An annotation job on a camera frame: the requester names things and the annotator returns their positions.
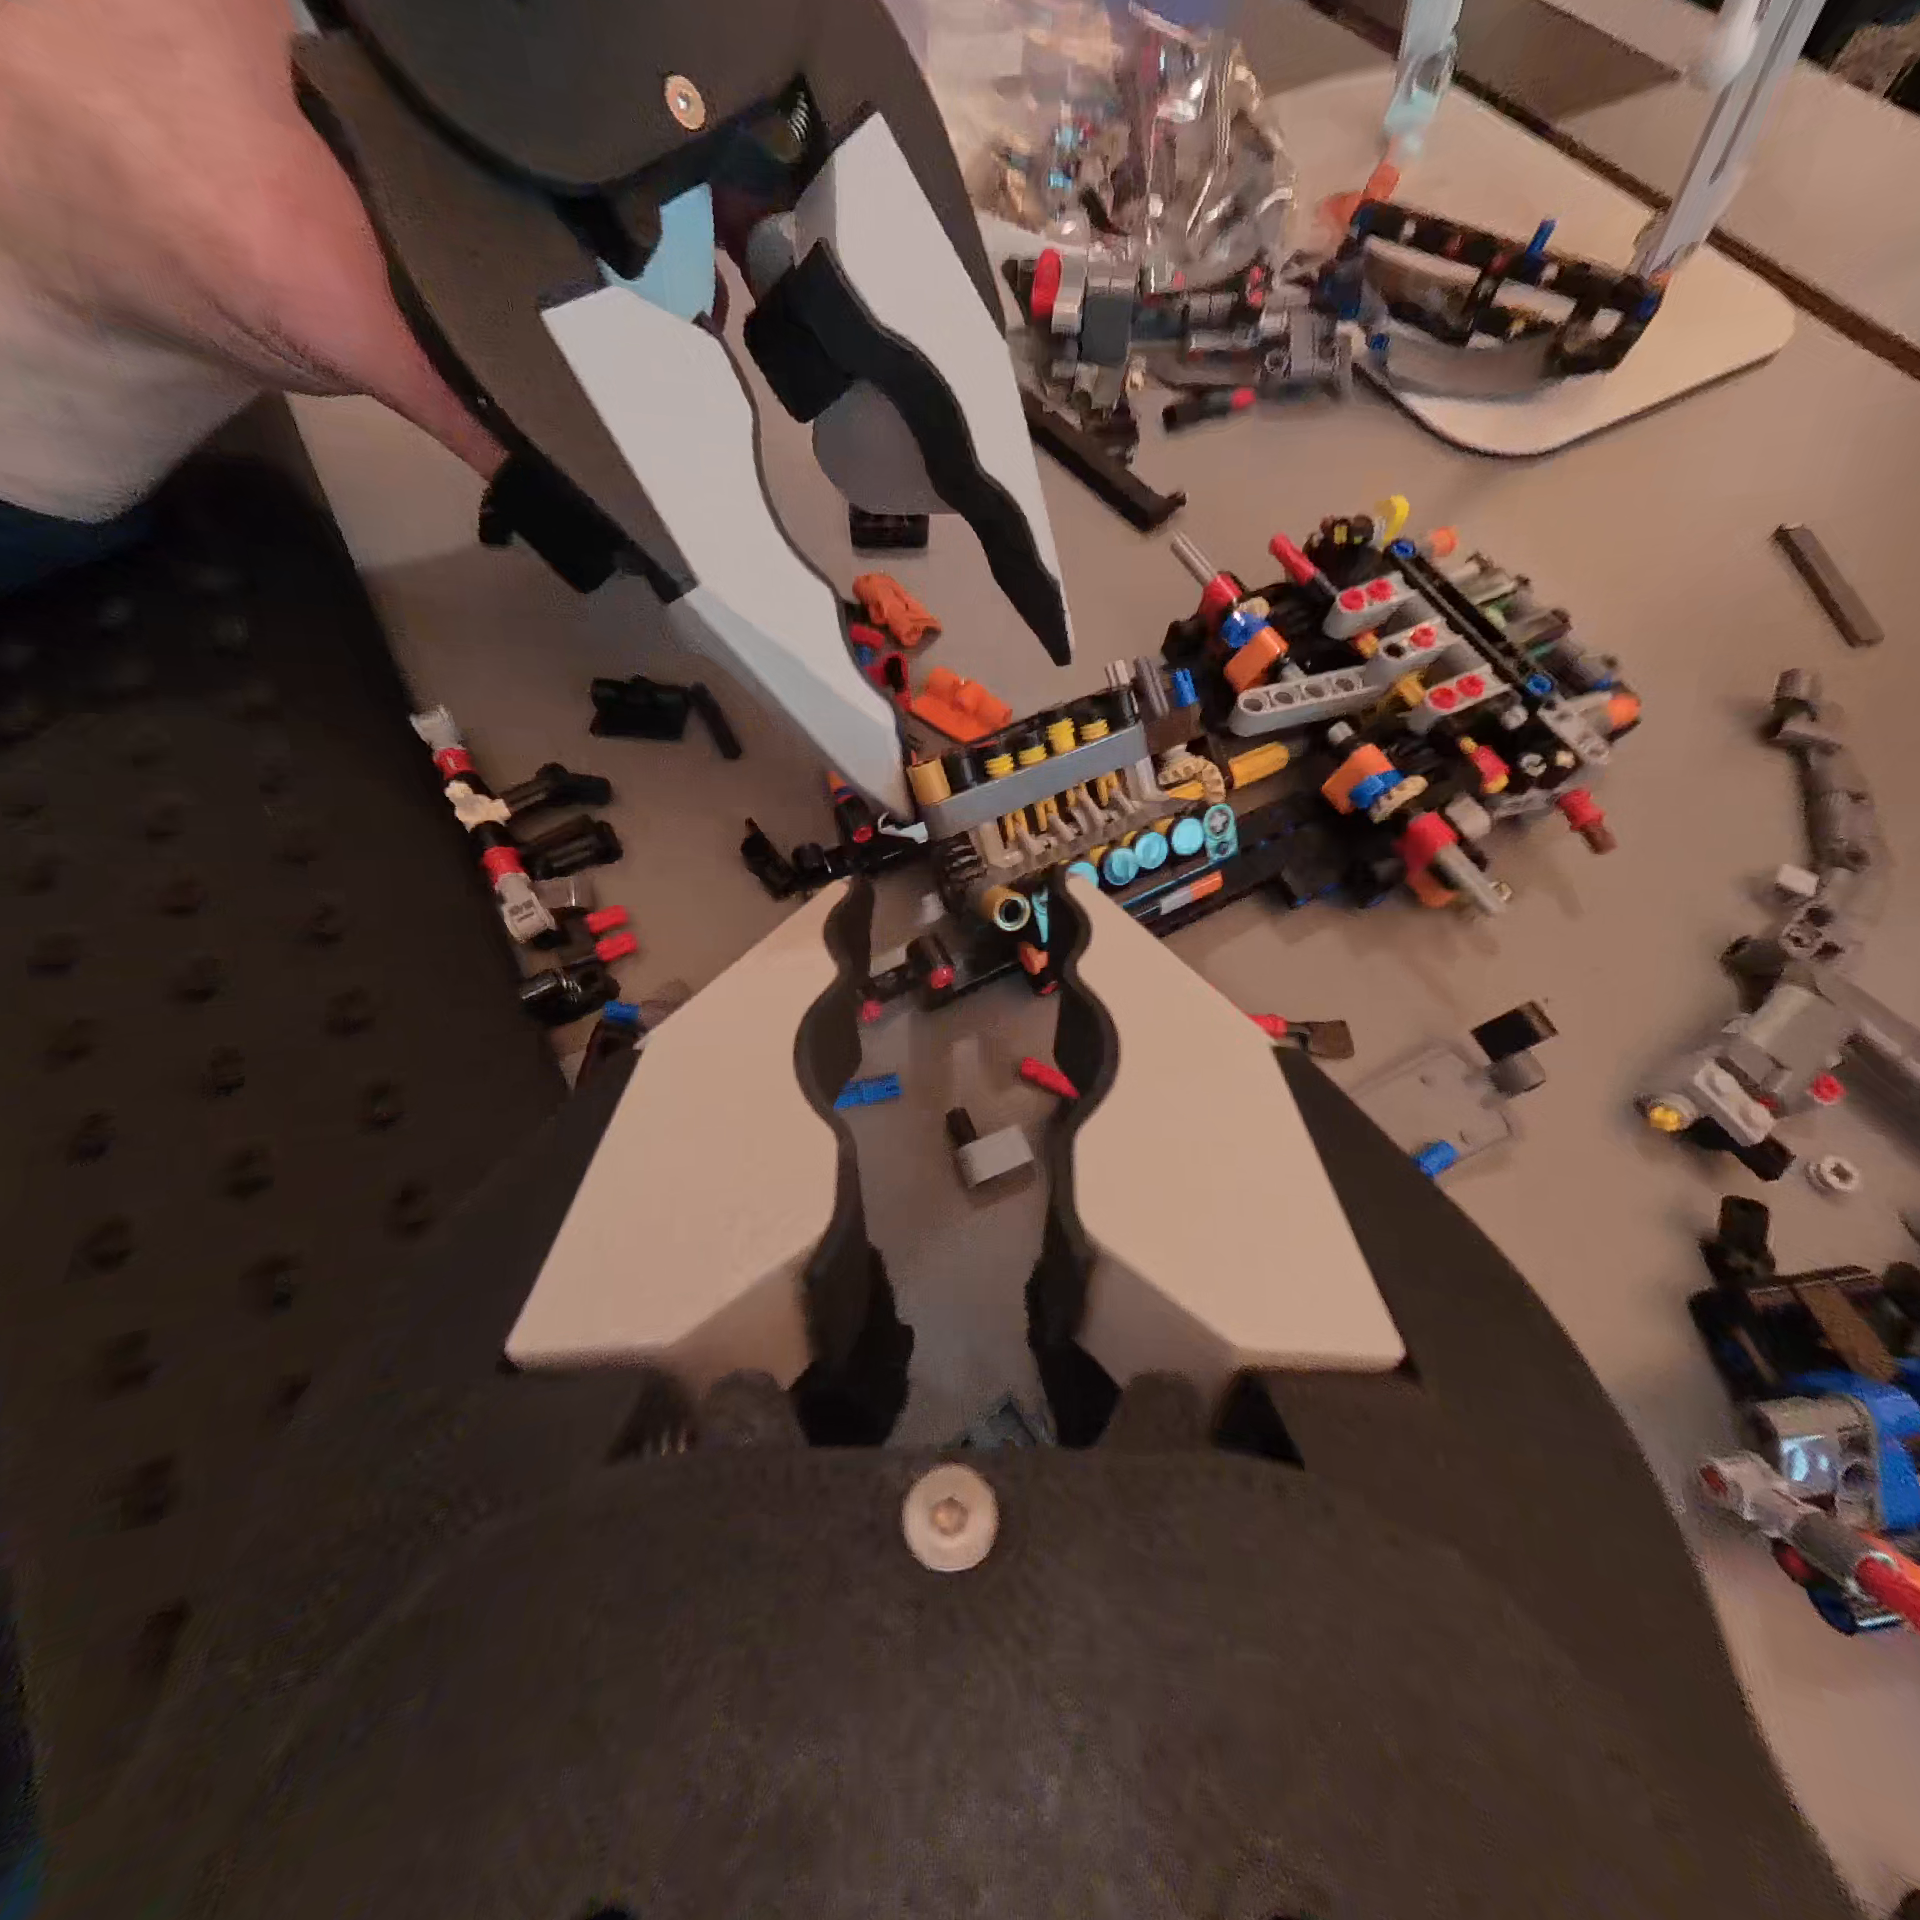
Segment long black lego beam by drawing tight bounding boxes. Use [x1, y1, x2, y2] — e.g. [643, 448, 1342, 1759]
[1019, 399, 1192, 538]

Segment dark brown lego bar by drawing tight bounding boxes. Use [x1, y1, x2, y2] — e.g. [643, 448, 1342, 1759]
[1770, 522, 1886, 649]

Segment flat orange lego piece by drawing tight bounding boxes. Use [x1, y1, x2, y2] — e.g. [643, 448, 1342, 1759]
[904, 664, 1018, 748]

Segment small grey lego block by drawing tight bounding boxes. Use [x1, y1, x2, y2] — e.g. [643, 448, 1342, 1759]
[945, 1106, 1041, 1194]

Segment blue lego suspension assembly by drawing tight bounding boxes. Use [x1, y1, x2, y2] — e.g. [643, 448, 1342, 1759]
[1697, 1371, 1920, 1636]

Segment dark grey lego link chain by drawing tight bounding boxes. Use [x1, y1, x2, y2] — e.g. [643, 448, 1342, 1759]
[1725, 668, 1892, 962]

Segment clear bags of lego parts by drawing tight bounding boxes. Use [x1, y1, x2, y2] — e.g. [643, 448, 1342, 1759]
[930, 0, 1299, 303]

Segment grey lego gearbox assembly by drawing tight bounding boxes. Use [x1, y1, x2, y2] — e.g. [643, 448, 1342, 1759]
[1001, 241, 1361, 437]

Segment black lego connectors red pins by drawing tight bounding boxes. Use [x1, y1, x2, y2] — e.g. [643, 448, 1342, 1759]
[739, 772, 929, 903]

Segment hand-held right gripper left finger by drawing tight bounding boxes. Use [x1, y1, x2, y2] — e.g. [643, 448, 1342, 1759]
[506, 880, 915, 1449]

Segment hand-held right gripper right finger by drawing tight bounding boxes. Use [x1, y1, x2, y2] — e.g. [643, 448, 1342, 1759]
[1025, 874, 1409, 1449]

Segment black perforated panel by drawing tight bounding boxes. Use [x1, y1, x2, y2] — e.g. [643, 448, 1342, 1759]
[0, 404, 648, 1729]

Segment row of black lego connectors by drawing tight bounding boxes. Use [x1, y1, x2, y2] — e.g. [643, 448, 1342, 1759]
[412, 705, 641, 1029]

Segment large black lego frame assembly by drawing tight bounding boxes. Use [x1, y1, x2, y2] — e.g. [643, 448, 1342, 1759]
[1342, 195, 1666, 378]

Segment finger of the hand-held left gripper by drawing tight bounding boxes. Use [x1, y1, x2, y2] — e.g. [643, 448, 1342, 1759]
[537, 281, 922, 823]
[744, 105, 1078, 672]

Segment grey lego engine block assembly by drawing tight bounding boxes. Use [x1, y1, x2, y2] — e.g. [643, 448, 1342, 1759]
[901, 691, 1321, 977]

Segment person's left hand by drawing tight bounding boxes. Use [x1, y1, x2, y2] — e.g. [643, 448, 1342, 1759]
[0, 0, 509, 484]

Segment black lego connector block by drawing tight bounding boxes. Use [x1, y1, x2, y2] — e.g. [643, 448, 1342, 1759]
[588, 675, 746, 762]

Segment white book stand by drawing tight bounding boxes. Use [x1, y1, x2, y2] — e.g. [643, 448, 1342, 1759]
[1357, 0, 1824, 459]

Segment orange lego connector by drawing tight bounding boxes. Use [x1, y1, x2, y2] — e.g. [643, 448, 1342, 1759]
[849, 571, 945, 649]

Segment multicoloured lego chassis assembly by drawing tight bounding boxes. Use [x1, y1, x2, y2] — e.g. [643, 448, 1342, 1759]
[1140, 497, 1644, 917]

